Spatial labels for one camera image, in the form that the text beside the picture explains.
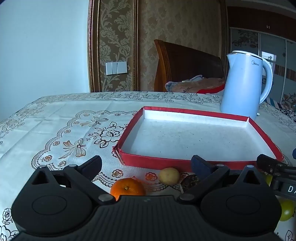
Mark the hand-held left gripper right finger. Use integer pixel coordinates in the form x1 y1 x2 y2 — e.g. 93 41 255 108
177 155 266 205

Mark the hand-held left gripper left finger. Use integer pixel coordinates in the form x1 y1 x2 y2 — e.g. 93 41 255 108
31 155 116 205

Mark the round dark cake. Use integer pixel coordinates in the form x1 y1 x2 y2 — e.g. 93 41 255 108
180 174 200 193

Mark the red cardboard box tray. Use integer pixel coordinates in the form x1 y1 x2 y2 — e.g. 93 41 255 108
112 106 284 173

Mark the golden kiwi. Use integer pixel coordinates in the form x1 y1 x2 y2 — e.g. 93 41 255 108
158 167 180 186

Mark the large orange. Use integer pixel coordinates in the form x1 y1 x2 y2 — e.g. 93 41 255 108
110 178 146 201

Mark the floral bedsheet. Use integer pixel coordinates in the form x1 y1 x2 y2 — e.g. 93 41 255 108
265 93 296 126

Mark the floral lace tablecloth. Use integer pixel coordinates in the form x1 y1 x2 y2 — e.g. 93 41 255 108
0 91 296 241

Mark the white electric kettle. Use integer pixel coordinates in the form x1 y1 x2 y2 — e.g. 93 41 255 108
220 50 273 121

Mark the red striped cloth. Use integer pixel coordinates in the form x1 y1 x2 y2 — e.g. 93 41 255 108
196 84 226 94

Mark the folded cloth bundle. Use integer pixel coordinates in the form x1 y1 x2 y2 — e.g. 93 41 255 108
165 75 226 94

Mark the wooden bed headboard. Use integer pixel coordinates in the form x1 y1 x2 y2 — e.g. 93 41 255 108
154 39 225 92

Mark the wardrobe with patterned doors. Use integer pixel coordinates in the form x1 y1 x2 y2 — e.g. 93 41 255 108
228 6 296 105

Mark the white wall light switch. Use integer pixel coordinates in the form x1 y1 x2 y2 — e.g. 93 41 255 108
106 61 128 75

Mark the gold wall trim frame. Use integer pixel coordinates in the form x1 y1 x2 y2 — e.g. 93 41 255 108
88 0 139 93

